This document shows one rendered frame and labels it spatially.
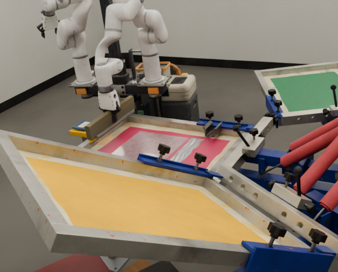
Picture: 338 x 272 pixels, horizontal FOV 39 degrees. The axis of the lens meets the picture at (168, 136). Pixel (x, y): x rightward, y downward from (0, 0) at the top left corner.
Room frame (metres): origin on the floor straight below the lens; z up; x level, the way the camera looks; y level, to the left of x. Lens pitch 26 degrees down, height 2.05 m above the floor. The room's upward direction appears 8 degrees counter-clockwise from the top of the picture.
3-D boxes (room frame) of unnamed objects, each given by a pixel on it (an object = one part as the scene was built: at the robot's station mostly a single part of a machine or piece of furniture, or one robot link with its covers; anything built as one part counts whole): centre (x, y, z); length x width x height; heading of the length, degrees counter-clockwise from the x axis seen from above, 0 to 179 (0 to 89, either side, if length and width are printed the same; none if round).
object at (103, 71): (2.28, 0.25, 1.34); 0.15 x 0.10 x 0.11; 149
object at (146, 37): (2.63, 0.04, 1.37); 0.13 x 0.10 x 0.16; 59
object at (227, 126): (2.21, -0.29, 0.98); 0.30 x 0.05 x 0.07; 57
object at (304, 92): (2.43, -0.87, 1.05); 1.08 x 0.61 x 0.23; 177
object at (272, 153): (1.80, -0.40, 1.02); 0.17 x 0.06 x 0.05; 57
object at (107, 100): (2.25, 0.28, 1.21); 0.10 x 0.08 x 0.11; 57
